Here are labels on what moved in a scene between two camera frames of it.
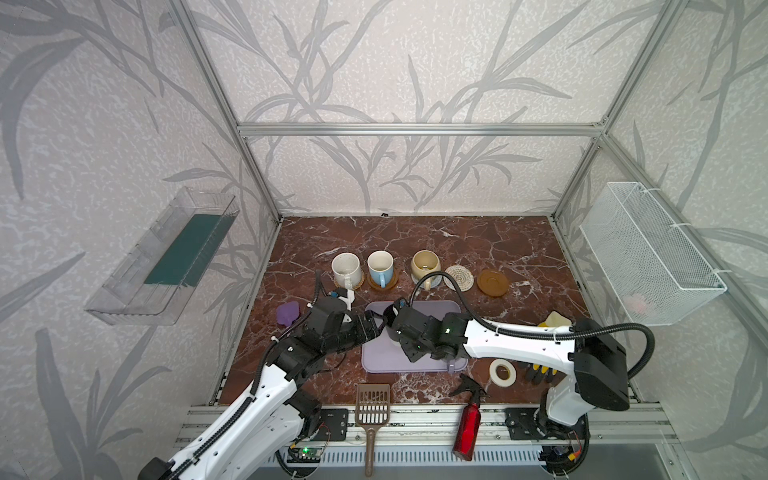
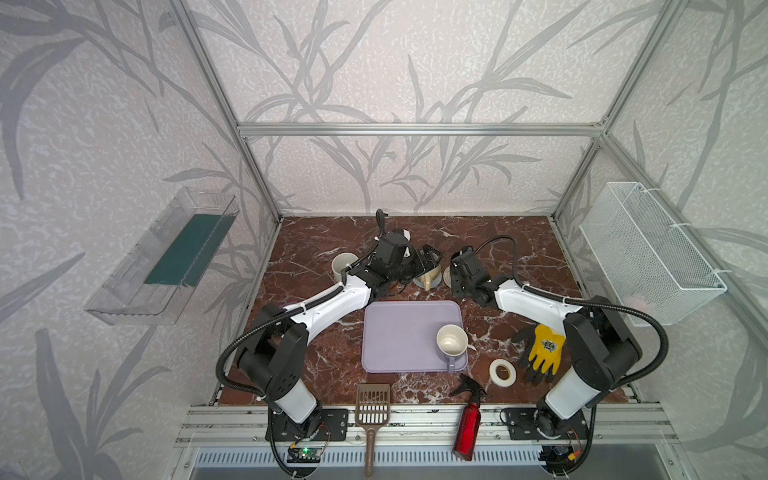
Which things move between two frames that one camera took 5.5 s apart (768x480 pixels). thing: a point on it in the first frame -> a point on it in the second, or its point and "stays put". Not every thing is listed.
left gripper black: x=360 y=325 -> x=421 y=259
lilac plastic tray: x=388 y=355 stays put
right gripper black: x=398 y=324 -> x=459 y=271
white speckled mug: x=346 y=267 stays put
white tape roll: x=504 y=383 stays put
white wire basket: x=655 y=273 stays put
